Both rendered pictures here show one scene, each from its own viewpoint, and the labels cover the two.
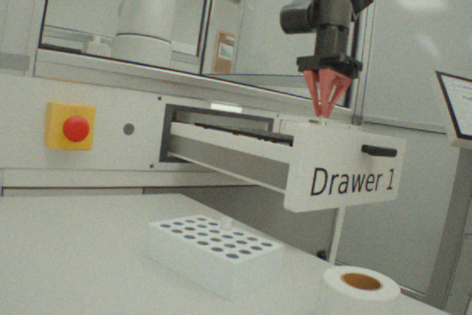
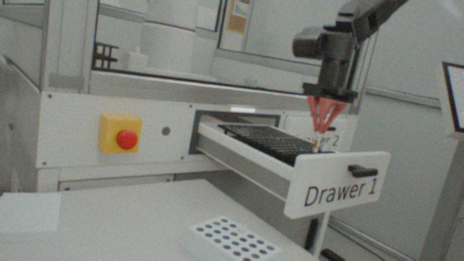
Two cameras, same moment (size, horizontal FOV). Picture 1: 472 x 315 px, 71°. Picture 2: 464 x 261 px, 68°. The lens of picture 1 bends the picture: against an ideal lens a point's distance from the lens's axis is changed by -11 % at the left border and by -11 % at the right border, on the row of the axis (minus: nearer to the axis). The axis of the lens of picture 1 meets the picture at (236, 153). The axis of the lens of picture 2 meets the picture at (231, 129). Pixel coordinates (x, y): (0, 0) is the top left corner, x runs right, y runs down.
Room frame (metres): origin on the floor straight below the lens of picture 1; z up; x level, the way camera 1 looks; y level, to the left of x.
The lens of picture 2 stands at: (-0.11, 0.04, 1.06)
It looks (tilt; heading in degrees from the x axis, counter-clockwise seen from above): 12 degrees down; 1
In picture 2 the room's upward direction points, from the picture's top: 11 degrees clockwise
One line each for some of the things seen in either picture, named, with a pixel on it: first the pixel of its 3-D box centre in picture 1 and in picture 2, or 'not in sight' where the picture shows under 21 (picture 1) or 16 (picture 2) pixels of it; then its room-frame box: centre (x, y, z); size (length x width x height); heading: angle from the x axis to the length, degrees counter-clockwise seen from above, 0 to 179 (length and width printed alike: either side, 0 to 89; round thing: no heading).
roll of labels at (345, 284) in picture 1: (356, 301); not in sight; (0.29, -0.12, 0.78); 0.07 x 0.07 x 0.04
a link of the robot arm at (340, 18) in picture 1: (331, 17); (336, 48); (0.64, -0.13, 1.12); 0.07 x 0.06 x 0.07; 51
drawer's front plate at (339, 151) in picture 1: (356, 168); (343, 180); (0.54, -0.18, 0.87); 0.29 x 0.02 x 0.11; 131
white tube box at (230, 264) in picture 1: (212, 251); (232, 249); (0.38, 0.01, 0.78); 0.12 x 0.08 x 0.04; 52
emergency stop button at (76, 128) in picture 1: (75, 128); (126, 138); (0.53, 0.24, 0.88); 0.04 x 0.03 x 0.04; 131
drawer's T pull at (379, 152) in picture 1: (376, 150); (359, 170); (0.52, -0.20, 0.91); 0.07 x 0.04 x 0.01; 131
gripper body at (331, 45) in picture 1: (330, 50); (332, 78); (0.63, -0.14, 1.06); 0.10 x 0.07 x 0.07; 39
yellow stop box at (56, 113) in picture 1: (69, 125); (119, 133); (0.55, 0.27, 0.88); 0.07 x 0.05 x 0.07; 131
